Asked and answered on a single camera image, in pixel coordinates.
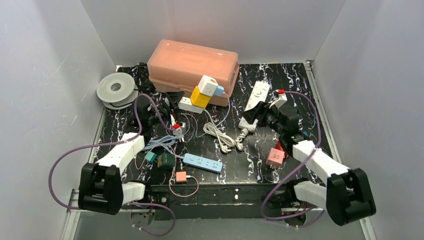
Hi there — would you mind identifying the light blue cable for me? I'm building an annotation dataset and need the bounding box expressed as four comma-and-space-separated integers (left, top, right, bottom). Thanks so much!
142, 134, 186, 160

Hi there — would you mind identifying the white usb charging hub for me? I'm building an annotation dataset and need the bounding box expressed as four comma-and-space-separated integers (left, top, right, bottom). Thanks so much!
178, 96, 204, 114

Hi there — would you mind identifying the pink plug adapter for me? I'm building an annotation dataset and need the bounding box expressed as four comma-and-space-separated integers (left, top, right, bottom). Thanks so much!
265, 148, 286, 170

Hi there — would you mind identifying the white long power strip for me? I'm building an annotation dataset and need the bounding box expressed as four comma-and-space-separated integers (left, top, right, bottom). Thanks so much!
238, 80, 270, 133

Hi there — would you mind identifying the yellow cube socket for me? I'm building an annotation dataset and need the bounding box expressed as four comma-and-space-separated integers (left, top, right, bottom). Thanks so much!
190, 86, 211, 109

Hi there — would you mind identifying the white twisted cord with plug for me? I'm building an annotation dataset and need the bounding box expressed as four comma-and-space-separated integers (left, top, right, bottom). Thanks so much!
235, 128, 250, 152

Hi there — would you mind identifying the teal plug adapter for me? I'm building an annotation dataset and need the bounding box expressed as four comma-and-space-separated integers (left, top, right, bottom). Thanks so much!
144, 151, 157, 163

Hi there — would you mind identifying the dark green cube charger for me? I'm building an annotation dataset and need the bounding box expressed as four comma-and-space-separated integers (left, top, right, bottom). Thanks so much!
157, 152, 176, 170

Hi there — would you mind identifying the pink translucent plastic storage box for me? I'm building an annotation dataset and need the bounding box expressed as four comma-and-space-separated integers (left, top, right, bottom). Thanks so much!
147, 39, 239, 107

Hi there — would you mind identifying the light blue power strip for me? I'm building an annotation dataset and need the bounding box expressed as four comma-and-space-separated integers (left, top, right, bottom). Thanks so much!
182, 153, 223, 174

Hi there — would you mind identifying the white cube charger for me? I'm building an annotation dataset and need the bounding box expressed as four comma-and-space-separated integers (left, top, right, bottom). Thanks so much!
197, 75, 219, 97

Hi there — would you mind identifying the white power cord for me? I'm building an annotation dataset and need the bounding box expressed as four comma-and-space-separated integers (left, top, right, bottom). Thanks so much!
202, 109, 237, 155

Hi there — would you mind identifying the small pink usb charger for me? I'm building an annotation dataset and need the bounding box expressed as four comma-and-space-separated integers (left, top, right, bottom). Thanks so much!
175, 171, 188, 183

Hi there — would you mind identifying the red cube socket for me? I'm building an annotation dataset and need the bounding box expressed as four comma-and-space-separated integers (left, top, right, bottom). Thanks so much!
275, 141, 290, 158

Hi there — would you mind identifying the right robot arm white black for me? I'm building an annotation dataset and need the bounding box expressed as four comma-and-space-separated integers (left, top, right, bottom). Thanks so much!
242, 101, 377, 226

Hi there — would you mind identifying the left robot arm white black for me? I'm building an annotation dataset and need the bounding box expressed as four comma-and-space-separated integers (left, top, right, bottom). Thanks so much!
78, 94, 178, 215

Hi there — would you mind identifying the grey filament spool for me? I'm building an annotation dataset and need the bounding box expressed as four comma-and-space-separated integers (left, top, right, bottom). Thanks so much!
96, 72, 139, 110

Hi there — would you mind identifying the small light blue charger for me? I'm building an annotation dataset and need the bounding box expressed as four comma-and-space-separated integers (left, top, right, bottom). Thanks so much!
213, 85, 225, 97

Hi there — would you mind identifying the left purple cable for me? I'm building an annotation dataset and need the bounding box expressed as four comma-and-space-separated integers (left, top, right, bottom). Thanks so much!
48, 93, 180, 237

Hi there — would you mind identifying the purple cable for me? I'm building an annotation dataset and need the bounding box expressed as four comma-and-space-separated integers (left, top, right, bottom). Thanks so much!
260, 90, 326, 229
48, 93, 180, 237

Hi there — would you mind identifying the thin pink usb cable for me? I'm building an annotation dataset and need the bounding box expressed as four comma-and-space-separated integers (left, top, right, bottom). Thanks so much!
134, 149, 200, 198

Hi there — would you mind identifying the thin white usb cable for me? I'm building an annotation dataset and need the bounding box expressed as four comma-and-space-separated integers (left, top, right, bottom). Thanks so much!
182, 92, 233, 140

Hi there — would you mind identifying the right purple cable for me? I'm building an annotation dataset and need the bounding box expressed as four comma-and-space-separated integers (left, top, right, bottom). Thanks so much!
260, 90, 326, 229

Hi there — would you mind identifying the aluminium frame rail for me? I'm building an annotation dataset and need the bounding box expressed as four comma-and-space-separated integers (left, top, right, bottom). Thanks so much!
68, 189, 82, 211

